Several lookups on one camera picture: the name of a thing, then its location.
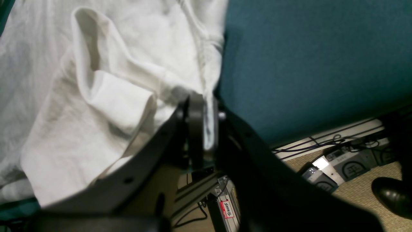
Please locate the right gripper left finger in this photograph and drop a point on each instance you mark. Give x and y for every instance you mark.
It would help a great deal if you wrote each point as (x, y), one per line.
(140, 195)

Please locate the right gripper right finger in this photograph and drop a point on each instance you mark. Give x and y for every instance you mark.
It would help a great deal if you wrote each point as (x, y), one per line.
(283, 193)

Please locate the white T-shirt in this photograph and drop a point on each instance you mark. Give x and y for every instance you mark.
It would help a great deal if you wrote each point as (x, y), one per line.
(81, 79)

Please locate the grey foot pedal box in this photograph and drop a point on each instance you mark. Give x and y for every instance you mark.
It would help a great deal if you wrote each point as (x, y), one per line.
(318, 178)
(350, 165)

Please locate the black shoe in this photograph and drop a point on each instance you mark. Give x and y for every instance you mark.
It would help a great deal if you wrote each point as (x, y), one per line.
(395, 195)

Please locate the teal table cloth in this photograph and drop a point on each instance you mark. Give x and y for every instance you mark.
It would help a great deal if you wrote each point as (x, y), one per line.
(295, 67)

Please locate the aluminium frame rail with label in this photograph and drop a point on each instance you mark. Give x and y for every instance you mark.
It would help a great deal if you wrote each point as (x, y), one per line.
(222, 199)

